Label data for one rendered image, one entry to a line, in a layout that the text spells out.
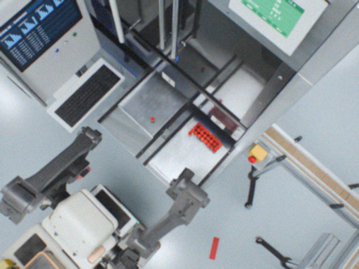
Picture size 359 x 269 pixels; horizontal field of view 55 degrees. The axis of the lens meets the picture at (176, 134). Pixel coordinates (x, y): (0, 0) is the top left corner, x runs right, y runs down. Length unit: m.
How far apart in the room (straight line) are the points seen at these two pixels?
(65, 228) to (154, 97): 0.89
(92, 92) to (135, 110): 0.29
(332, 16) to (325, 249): 1.70
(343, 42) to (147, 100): 1.25
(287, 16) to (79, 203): 0.95
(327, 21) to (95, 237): 0.99
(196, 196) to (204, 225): 1.57
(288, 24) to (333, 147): 2.23
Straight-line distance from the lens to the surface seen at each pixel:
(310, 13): 0.83
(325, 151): 3.00
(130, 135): 1.85
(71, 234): 1.35
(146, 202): 2.67
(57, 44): 1.81
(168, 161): 1.80
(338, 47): 0.87
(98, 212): 1.35
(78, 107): 2.01
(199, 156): 1.82
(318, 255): 2.31
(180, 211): 1.10
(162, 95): 1.91
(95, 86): 2.02
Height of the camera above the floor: 2.66
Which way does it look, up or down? 75 degrees down
